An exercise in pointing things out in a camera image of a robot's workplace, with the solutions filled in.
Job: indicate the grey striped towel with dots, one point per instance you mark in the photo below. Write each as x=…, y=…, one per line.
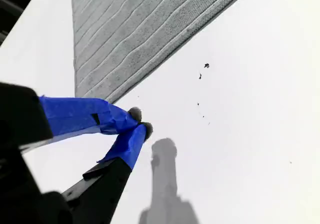
x=125, y=46

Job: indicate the tiny black debris speck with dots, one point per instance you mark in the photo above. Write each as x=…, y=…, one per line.
x=200, y=76
x=206, y=65

